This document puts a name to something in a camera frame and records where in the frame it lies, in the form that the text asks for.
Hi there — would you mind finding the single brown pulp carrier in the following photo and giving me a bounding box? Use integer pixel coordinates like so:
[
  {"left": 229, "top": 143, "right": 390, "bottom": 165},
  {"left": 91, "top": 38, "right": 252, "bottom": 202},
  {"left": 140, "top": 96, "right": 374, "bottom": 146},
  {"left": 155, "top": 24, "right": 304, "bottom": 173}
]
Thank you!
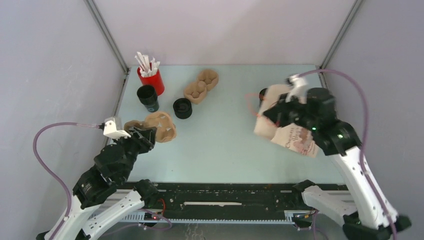
[{"left": 123, "top": 111, "right": 177, "bottom": 143}]

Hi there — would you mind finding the black paper coffee cup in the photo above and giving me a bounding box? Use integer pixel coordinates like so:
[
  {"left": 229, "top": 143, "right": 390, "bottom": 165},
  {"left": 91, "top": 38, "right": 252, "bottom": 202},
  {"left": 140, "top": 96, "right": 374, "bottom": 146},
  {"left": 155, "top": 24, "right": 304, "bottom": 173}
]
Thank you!
[{"left": 258, "top": 88, "right": 268, "bottom": 106}]

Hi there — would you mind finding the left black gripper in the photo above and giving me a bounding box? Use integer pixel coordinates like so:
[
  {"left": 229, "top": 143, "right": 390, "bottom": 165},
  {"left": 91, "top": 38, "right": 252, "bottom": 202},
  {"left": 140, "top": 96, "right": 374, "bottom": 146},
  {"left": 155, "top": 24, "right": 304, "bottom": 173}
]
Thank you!
[{"left": 114, "top": 124, "right": 158, "bottom": 181}]

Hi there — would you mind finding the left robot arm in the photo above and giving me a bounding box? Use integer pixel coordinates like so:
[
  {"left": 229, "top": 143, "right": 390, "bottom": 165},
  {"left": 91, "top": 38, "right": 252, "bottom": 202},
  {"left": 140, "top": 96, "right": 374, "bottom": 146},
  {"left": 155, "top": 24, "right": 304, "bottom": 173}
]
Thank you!
[{"left": 36, "top": 126, "right": 159, "bottom": 240}]

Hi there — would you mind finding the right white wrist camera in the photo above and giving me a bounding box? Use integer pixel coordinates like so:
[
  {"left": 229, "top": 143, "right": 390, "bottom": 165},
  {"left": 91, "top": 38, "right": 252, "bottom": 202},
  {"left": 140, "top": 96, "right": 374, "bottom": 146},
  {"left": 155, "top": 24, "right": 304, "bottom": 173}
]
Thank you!
[{"left": 285, "top": 74, "right": 309, "bottom": 103}]

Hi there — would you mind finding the red cylindrical holder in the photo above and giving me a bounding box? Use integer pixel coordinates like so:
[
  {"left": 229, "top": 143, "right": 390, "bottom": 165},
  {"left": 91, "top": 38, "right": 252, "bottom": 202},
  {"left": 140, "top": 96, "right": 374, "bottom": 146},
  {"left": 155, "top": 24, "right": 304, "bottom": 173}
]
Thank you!
[{"left": 137, "top": 67, "right": 165, "bottom": 96}]

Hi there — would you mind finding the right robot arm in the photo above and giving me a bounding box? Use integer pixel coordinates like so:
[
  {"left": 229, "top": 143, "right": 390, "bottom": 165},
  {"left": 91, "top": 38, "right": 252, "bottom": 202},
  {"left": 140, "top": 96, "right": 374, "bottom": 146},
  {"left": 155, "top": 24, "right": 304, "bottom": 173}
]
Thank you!
[{"left": 262, "top": 87, "right": 412, "bottom": 240}]

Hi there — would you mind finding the beige paper bag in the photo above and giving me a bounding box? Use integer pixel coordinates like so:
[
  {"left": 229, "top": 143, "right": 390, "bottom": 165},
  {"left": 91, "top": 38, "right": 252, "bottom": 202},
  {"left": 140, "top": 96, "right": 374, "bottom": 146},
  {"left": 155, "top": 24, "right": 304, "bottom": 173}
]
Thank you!
[{"left": 244, "top": 84, "right": 320, "bottom": 158}]

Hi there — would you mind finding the stack of black lids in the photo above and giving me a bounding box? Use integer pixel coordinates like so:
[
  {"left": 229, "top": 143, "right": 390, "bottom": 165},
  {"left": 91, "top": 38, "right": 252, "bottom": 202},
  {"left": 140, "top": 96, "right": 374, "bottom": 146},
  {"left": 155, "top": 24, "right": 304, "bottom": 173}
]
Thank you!
[{"left": 172, "top": 98, "right": 193, "bottom": 120}]

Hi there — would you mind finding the brown pulp cup carrier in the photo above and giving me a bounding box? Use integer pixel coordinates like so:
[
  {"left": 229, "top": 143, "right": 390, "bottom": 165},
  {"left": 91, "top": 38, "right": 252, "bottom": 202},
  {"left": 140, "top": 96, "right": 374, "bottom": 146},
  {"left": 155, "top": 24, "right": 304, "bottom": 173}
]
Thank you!
[{"left": 183, "top": 69, "right": 219, "bottom": 105}]

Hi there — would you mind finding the stack of black cups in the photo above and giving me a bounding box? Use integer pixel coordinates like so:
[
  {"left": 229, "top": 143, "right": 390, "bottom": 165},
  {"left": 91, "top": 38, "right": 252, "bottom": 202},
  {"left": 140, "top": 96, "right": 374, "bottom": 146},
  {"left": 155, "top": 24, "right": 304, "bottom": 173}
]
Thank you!
[{"left": 136, "top": 84, "right": 160, "bottom": 113}]

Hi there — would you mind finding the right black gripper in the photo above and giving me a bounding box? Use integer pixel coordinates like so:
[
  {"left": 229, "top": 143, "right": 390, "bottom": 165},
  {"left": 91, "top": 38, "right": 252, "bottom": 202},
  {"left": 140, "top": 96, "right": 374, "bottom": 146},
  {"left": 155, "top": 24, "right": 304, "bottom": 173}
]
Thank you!
[{"left": 262, "top": 92, "right": 317, "bottom": 131}]

